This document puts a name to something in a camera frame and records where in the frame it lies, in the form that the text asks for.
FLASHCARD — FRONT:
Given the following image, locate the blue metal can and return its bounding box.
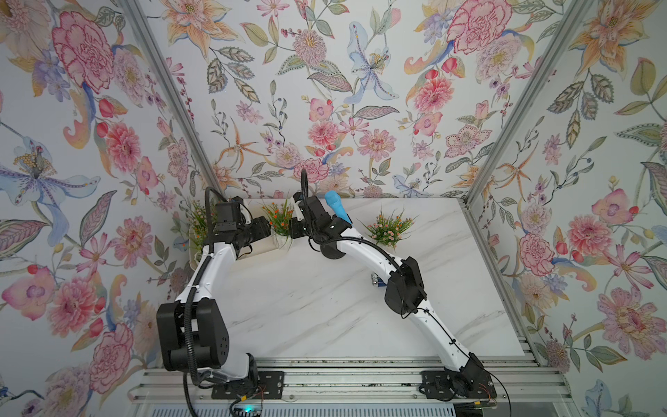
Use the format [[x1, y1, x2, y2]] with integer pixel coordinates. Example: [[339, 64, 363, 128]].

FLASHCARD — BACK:
[[371, 273, 387, 288]]

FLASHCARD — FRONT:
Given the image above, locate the aluminium corner post left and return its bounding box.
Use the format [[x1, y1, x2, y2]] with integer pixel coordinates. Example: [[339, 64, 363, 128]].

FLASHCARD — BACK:
[[119, 0, 223, 195]]

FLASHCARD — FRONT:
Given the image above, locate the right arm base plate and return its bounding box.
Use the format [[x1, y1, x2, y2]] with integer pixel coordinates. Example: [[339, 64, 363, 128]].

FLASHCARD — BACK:
[[419, 369, 498, 401]]

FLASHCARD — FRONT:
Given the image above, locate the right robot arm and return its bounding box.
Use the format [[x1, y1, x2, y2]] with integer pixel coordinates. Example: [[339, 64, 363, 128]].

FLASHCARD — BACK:
[[289, 190, 497, 401]]

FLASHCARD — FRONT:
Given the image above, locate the blue toy microphone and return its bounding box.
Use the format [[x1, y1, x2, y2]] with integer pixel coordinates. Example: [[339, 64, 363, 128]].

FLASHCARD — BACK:
[[325, 190, 353, 225]]

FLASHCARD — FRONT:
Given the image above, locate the pink flower potted plant back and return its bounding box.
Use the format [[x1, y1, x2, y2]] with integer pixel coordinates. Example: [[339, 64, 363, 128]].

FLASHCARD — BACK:
[[364, 211, 415, 248]]

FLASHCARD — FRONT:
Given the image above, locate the black microphone stand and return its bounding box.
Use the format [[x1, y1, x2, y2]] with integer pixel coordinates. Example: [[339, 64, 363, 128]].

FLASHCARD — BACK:
[[320, 243, 346, 260]]

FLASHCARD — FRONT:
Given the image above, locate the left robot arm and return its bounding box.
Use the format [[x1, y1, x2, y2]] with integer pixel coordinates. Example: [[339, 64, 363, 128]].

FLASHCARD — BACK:
[[156, 197, 271, 387]]

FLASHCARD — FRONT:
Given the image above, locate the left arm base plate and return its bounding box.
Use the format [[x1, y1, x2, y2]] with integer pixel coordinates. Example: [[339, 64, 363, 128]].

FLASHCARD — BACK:
[[211, 371, 285, 401]]

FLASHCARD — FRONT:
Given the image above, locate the aluminium corner post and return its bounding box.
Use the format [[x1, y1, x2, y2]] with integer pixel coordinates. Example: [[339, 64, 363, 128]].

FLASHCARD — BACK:
[[119, 0, 223, 195], [460, 0, 591, 209]]

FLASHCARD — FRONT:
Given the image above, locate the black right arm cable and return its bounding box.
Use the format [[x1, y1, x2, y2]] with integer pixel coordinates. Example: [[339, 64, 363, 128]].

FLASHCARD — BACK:
[[299, 167, 512, 417]]

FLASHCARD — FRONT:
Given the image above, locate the red flower potted plant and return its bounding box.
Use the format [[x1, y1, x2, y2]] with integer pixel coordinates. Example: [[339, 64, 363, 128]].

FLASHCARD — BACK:
[[262, 200, 294, 250]]

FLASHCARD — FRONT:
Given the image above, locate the aluminium corner post right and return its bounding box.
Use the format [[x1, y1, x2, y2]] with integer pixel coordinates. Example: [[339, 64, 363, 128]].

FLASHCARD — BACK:
[[460, 0, 591, 209]]

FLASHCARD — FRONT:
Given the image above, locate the aluminium mounting rail frame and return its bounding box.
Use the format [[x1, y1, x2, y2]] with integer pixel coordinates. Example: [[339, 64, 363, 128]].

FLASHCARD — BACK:
[[128, 339, 580, 416]]

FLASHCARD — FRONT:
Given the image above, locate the pink flower potted plant boxed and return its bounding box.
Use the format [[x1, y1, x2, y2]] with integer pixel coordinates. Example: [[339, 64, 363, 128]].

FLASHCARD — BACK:
[[186, 201, 208, 256]]

